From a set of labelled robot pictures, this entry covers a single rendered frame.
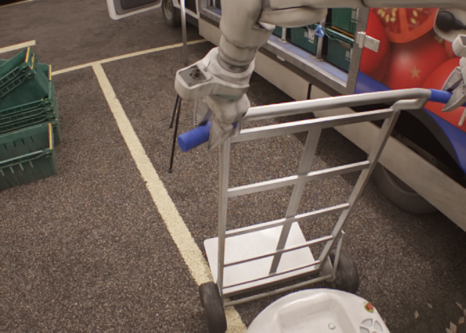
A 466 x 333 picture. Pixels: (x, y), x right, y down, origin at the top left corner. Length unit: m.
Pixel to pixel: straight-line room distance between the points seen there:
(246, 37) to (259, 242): 1.59
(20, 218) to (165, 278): 1.13
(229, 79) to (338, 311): 1.14
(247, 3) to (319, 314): 1.27
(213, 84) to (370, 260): 1.72
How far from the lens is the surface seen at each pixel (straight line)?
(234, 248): 1.93
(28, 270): 2.22
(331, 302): 1.48
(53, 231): 2.34
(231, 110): 0.58
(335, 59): 2.58
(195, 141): 0.68
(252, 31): 0.45
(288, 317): 1.42
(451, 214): 2.06
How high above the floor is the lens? 1.60
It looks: 38 degrees down
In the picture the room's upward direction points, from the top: straight up
